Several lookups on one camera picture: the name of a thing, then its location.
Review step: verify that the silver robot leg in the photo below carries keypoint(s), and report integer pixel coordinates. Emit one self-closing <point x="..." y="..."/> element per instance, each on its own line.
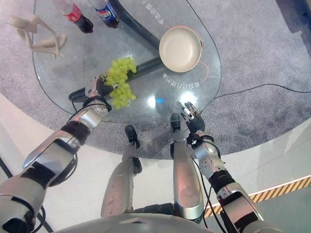
<point x="184" y="174"/>
<point x="124" y="174"/>

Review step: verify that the silver robot torso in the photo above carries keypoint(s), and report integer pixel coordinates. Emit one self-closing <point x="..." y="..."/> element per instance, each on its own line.
<point x="155" y="223"/>

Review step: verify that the cream round plate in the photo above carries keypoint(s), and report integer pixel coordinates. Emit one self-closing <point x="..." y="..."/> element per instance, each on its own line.
<point x="180" y="49"/>

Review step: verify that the blue label cola bottle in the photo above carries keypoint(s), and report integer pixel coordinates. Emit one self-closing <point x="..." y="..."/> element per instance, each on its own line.
<point x="107" y="13"/>

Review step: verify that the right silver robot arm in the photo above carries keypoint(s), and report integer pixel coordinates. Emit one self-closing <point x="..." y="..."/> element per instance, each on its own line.
<point x="227" y="184"/>

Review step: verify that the red label cola bottle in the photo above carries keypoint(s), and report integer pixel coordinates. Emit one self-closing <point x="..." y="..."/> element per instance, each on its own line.
<point x="74" y="14"/>

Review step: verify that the dark table base frame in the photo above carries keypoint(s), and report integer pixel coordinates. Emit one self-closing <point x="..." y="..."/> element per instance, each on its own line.
<point x="138" y="48"/>

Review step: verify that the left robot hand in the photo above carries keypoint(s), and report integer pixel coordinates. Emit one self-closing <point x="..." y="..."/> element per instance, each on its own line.
<point x="97" y="85"/>

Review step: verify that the green grape bunch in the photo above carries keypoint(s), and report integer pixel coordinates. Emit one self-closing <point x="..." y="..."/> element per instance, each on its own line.
<point x="121" y="81"/>

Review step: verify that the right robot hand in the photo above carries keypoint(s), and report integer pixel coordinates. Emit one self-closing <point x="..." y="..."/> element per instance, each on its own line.
<point x="195" y="120"/>

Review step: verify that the left silver robot leg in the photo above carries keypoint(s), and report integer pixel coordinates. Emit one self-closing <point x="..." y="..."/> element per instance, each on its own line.
<point x="124" y="174"/>

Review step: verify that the glass table top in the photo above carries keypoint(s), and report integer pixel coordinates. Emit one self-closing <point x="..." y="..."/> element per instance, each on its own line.
<point x="121" y="60"/>

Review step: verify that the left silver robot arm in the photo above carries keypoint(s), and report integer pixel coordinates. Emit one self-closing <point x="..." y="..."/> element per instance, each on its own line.
<point x="46" y="160"/>

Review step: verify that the right silver robot leg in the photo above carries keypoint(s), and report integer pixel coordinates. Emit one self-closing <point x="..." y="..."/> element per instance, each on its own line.
<point x="184" y="174"/>

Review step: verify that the yellow black hazard tape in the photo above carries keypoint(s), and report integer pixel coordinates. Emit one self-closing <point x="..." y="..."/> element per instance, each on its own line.
<point x="262" y="193"/>

